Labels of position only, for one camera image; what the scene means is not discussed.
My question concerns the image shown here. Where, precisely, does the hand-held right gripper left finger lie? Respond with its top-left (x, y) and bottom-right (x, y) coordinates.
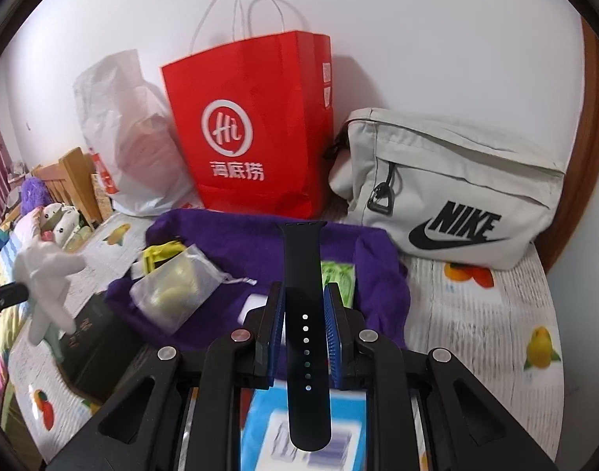
top-left (44, 282), bottom-right (287, 471)

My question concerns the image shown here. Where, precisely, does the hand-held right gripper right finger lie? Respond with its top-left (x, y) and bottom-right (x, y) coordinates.
top-left (323, 282), bottom-right (560, 471)

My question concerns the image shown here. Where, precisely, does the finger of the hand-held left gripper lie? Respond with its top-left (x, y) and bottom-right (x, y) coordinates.
top-left (0, 281), bottom-right (30, 322)

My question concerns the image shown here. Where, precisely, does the black watch strap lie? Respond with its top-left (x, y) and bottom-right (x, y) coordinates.
top-left (277, 222), bottom-right (334, 452)

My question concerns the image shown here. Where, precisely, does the dark green book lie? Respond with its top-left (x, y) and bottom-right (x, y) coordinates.
top-left (59, 294), bottom-right (153, 403)

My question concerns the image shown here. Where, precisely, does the yellow soft toy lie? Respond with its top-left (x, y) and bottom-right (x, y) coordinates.
top-left (142, 241), bottom-right (187, 276)

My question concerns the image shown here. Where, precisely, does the colourful patterned blanket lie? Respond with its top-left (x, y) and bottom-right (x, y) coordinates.
top-left (0, 206), bottom-right (40, 403)

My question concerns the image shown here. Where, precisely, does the green packet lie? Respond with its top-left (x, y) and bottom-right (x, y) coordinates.
top-left (320, 261), bottom-right (356, 310)

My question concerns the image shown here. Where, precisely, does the white spotted plush toy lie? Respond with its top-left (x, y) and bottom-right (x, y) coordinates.
top-left (38, 203), bottom-right (84, 248)

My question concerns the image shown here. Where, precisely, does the blue box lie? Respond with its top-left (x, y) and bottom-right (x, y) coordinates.
top-left (241, 387), bottom-right (369, 471)

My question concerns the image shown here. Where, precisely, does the purple plush toy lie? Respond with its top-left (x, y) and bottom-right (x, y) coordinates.
top-left (19, 177), bottom-right (47, 217)

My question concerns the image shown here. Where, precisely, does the purple fleece cloth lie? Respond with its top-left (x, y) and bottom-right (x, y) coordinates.
top-left (106, 208), bottom-right (412, 383)

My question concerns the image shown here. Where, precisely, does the wooden chair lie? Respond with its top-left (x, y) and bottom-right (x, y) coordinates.
top-left (32, 146), bottom-right (104, 229)

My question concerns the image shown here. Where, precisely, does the white plastic shopping bag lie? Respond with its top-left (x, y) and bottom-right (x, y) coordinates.
top-left (73, 49), bottom-right (205, 217)

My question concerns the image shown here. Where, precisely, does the beige canvas pouch bag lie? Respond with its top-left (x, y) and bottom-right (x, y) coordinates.
top-left (324, 107), bottom-right (569, 270)

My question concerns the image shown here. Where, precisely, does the red paper bag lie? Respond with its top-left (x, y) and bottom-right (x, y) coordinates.
top-left (161, 0), bottom-right (336, 221)

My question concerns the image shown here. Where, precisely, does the mesh drawstring pouch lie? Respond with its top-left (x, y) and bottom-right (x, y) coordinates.
top-left (129, 244), bottom-right (257, 334)

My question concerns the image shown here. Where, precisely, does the wooden door frame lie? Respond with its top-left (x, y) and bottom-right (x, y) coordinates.
top-left (542, 15), bottom-right (599, 276)

